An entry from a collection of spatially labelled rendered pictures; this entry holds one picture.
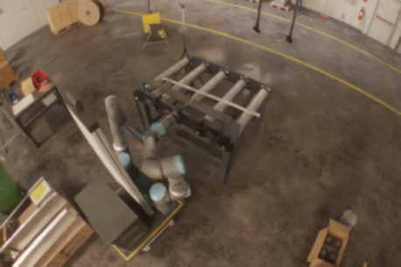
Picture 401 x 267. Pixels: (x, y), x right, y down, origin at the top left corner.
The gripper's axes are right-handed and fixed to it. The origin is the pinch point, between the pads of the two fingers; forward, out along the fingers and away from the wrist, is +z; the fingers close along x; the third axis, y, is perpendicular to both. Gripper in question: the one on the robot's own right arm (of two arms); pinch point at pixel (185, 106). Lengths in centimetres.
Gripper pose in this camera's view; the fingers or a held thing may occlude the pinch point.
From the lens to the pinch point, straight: 182.2
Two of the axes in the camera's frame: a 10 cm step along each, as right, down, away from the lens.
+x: 0.0, -6.7, -7.4
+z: 5.8, -6.0, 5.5
